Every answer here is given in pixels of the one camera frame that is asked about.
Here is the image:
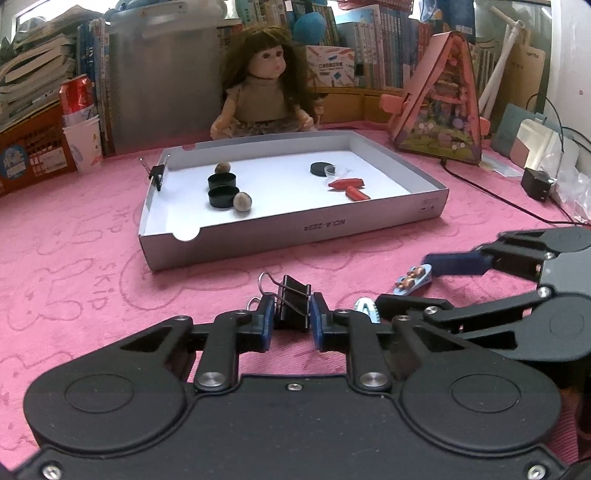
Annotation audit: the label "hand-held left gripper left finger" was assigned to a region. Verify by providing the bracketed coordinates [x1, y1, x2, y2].
[117, 293, 277, 394]

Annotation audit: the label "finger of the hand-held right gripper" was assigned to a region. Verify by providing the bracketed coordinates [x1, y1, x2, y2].
[424, 227, 591, 283]
[375, 286, 555, 349]

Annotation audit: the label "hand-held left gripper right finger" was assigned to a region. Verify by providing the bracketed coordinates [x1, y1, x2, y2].
[310, 292, 467, 395]

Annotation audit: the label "black binder clip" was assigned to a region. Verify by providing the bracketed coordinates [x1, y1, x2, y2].
[139, 154, 171, 192]
[246, 272, 312, 332]

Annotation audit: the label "bear decorated hair clip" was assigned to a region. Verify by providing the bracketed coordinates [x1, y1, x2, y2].
[393, 263, 435, 296]

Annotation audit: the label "light blue hair clip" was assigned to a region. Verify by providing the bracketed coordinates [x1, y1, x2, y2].
[355, 298, 382, 324]

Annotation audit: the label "grey cardboard box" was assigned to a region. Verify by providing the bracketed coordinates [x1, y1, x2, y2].
[137, 130, 450, 272]

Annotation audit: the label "black power adapter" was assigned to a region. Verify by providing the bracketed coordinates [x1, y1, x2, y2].
[521, 167, 555, 201]

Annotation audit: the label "clear plastic bag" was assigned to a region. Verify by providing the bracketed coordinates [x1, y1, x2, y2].
[551, 161, 591, 227]

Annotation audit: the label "pink triangular toy house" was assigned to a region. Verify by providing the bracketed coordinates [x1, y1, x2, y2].
[379, 31, 491, 166]

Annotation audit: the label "teal notebook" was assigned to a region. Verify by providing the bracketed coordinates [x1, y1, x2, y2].
[492, 104, 532, 155]

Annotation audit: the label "orange desk organizer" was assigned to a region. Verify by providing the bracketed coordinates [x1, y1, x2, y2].
[314, 85, 407, 125]

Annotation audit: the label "pink towel cloth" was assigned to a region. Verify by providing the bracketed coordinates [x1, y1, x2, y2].
[0, 117, 591, 467]

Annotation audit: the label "white plastic pipes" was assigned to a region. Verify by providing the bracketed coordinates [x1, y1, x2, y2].
[478, 7, 527, 123]

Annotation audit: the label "brown haired doll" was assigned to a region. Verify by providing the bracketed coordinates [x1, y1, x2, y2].
[210, 25, 324, 139]

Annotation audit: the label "row of upright books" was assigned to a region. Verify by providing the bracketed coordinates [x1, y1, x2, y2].
[217, 0, 509, 93]

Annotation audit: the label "colourful printed cardboard box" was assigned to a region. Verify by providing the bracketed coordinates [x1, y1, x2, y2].
[305, 44, 356, 88]

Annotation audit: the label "white paper cup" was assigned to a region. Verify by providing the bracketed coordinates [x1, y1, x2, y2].
[62, 114, 103, 174]

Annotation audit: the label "grey storage bin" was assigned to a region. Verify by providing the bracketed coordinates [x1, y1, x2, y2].
[104, 11, 232, 155]

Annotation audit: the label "blue plush ball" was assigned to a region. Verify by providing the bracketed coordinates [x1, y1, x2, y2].
[293, 11, 326, 42]

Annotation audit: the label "red soda can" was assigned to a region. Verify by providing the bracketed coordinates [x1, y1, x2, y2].
[58, 75, 95, 116]

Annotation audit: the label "stack of lying books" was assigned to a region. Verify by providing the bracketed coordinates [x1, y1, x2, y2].
[0, 18, 107, 134]

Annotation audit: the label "black power cable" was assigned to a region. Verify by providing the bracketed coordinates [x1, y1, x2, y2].
[440, 158, 580, 225]

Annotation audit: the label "thin black looped cable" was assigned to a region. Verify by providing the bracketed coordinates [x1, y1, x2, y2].
[526, 92, 591, 154]

